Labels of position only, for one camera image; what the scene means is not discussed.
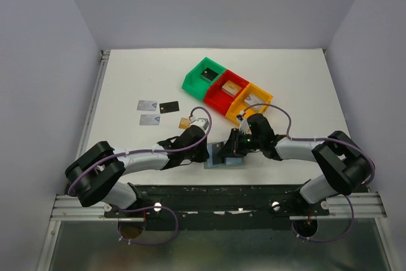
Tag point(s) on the aluminium side rail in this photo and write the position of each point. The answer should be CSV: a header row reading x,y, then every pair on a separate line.
x,y
105,54

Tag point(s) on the silver VIP credit card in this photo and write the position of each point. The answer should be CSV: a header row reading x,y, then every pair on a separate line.
x,y
147,105

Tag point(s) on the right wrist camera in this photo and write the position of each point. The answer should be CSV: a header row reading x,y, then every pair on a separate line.
x,y
243,124

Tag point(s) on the tan gold credit card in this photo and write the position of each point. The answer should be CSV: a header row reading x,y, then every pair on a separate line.
x,y
184,123

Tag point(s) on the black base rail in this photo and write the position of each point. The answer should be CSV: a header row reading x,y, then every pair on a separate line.
x,y
219,207

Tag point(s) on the tan card in red bin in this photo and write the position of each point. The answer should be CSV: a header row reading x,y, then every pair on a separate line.
x,y
230,88

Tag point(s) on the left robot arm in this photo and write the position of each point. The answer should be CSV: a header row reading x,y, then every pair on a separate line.
x,y
94,177

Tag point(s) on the white card in yellow bin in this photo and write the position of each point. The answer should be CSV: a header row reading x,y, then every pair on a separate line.
x,y
255,101

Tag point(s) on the black card in green bin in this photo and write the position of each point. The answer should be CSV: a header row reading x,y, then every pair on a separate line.
x,y
209,75

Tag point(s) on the red plastic bin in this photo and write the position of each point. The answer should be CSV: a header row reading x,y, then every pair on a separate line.
x,y
219,100

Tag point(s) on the grey-green card holder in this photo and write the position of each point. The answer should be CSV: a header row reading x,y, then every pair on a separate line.
x,y
221,166

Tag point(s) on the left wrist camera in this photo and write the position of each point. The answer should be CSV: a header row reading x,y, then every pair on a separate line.
x,y
201,123

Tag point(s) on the green plastic bin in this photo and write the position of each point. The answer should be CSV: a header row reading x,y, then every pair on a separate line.
x,y
196,86

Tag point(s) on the yellow plastic bin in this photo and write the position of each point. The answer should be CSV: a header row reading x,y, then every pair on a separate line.
x,y
238,104

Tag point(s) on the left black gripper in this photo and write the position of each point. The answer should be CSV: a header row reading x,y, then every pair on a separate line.
x,y
202,157

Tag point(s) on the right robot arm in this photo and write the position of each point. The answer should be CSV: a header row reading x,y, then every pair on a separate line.
x,y
344,166

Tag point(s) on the blue card sleeve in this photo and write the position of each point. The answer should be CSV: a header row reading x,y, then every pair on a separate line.
x,y
233,161

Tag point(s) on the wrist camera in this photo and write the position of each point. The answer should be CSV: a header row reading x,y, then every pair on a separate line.
x,y
201,123
243,124

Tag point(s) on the black credit card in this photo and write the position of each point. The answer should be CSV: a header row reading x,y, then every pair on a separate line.
x,y
169,107
215,159

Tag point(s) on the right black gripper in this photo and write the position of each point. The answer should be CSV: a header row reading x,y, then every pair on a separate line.
x,y
232,146

